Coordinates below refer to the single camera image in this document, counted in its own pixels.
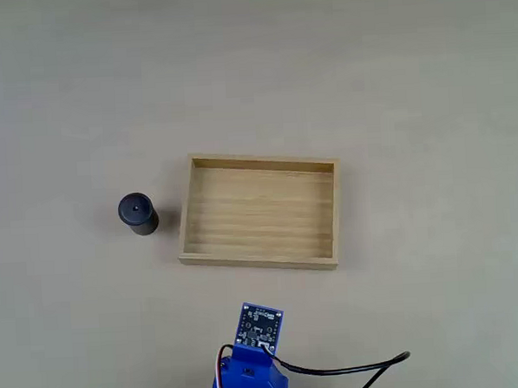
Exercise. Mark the black plastic cylinder canister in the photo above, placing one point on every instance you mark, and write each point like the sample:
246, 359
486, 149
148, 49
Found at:
135, 211

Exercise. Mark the shallow wooden box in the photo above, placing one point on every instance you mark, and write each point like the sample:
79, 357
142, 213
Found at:
260, 211

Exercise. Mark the blue camera circuit board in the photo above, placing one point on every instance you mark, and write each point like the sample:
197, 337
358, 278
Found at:
259, 326

